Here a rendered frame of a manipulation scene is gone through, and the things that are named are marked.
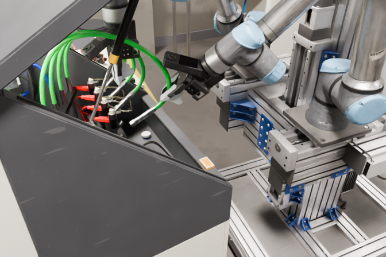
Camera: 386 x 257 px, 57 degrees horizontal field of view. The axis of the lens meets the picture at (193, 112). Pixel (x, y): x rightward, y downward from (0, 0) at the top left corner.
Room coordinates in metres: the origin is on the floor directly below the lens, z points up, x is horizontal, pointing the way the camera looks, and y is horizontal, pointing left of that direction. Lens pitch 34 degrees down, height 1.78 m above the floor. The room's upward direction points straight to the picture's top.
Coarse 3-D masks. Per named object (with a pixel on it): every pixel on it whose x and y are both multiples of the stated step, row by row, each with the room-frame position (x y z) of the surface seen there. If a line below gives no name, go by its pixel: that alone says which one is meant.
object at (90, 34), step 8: (88, 32) 0.90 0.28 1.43; (96, 32) 0.90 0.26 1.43; (64, 40) 0.89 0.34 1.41; (72, 40) 0.89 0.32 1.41; (128, 40) 0.91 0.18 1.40; (56, 48) 0.88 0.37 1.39; (136, 48) 0.91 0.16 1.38; (144, 48) 0.92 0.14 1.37; (48, 56) 0.88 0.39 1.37; (152, 56) 0.92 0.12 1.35; (48, 64) 0.88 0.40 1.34; (160, 64) 0.92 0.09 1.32; (40, 80) 0.88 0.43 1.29; (168, 80) 0.92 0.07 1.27; (40, 88) 0.87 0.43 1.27; (168, 88) 0.92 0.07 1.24; (40, 96) 0.87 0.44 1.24; (160, 104) 0.92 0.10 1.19
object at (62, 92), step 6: (60, 54) 1.06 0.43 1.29; (60, 60) 1.06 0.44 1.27; (132, 60) 1.19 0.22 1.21; (60, 66) 1.06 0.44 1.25; (132, 66) 1.19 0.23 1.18; (60, 72) 1.06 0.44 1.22; (60, 78) 1.05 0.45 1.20; (60, 84) 1.05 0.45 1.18; (126, 84) 1.17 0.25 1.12; (60, 90) 1.05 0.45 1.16; (114, 90) 1.15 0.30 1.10; (120, 90) 1.15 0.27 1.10; (60, 96) 1.05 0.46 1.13; (66, 102) 1.05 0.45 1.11
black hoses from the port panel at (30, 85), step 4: (28, 72) 1.05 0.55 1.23; (20, 76) 1.07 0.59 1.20; (24, 76) 1.08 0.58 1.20; (28, 76) 1.08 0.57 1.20; (28, 80) 1.08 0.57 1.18; (28, 84) 1.10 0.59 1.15; (32, 84) 1.05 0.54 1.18; (28, 88) 1.10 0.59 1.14; (32, 88) 1.04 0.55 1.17; (36, 88) 1.09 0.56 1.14; (32, 92) 1.04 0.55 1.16; (36, 92) 1.09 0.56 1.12; (32, 96) 1.04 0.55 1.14
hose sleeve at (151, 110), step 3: (150, 108) 0.92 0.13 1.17; (153, 108) 0.92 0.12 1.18; (147, 111) 0.92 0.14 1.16; (150, 111) 0.91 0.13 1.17; (153, 111) 0.91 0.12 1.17; (141, 114) 0.92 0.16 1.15; (144, 114) 0.91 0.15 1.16; (147, 114) 0.91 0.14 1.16; (150, 114) 0.91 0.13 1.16; (138, 117) 0.91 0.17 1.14; (141, 117) 0.91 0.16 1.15; (144, 117) 0.91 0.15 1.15; (135, 120) 0.91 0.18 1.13; (138, 120) 0.91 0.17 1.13; (141, 120) 0.91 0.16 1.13
